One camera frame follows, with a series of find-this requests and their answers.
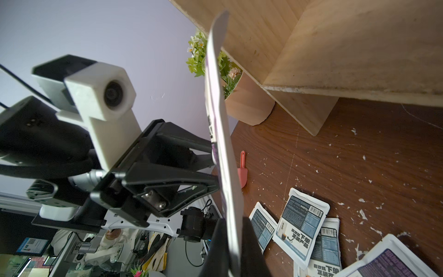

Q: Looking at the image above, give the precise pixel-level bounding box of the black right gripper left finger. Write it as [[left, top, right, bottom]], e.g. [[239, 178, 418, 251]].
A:
[[199, 219, 230, 277]]

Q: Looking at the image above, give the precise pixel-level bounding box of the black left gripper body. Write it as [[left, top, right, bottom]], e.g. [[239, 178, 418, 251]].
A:
[[90, 120, 220, 227]]

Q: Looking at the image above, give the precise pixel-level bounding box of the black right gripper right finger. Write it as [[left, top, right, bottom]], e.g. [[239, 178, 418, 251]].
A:
[[241, 217, 272, 277]]

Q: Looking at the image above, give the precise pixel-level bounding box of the blue coffee bag one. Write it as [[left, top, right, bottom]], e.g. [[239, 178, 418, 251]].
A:
[[272, 188, 331, 270]]

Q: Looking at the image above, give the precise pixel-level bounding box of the purple coffee bag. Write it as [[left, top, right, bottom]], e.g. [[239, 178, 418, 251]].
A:
[[336, 234, 438, 277], [205, 10, 243, 277]]

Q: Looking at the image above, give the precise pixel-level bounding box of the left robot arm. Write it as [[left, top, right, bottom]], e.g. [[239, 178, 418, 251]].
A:
[[1, 96, 220, 235]]

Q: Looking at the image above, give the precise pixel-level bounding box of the blue coffee bag two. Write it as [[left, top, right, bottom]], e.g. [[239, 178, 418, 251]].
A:
[[249, 202, 278, 253]]

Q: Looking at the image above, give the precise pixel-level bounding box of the blue coffee bag three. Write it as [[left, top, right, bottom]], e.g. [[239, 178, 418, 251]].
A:
[[294, 218, 342, 277]]

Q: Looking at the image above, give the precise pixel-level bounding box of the wooden two-tier shelf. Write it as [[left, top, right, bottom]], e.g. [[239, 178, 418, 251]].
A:
[[173, 1, 443, 135]]

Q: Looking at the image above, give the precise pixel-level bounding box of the pink small scoop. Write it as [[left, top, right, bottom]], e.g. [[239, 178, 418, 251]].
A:
[[238, 151, 248, 189]]

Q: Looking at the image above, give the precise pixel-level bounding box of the beige paper plant pot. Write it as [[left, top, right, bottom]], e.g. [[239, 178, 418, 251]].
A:
[[225, 73, 275, 126]]

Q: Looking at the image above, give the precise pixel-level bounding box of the green artificial flower plant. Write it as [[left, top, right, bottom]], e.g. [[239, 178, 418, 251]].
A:
[[186, 30, 243, 99]]

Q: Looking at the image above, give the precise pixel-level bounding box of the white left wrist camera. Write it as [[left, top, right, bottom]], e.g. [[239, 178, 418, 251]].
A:
[[32, 55, 141, 171]]

